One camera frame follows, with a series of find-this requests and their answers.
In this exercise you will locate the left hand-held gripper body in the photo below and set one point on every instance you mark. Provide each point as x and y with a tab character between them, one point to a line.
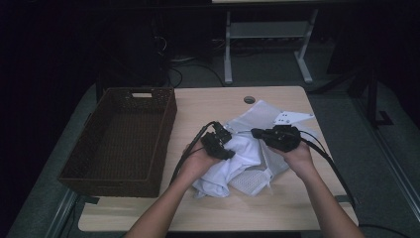
214	140

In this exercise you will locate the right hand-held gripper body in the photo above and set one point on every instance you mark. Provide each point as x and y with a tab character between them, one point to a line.
284	139

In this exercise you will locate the white mesh laundry bag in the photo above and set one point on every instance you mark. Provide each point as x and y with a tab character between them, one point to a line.
261	114

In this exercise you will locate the white shirt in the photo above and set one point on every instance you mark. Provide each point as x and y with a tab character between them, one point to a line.
244	148

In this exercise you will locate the person's right hand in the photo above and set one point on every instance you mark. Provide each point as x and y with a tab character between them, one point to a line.
298	158

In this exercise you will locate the person's left hand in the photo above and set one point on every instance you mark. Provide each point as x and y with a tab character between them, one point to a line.
198	163

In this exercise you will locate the brown wicker basket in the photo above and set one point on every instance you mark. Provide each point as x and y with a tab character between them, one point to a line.
122	145

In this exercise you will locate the dark metal stand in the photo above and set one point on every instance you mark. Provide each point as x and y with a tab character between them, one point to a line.
373	99

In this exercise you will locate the white metal desk frame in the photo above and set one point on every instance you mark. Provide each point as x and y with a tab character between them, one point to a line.
267	29

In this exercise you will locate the aluminium floor rail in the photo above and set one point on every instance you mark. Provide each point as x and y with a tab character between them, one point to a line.
389	152
61	214

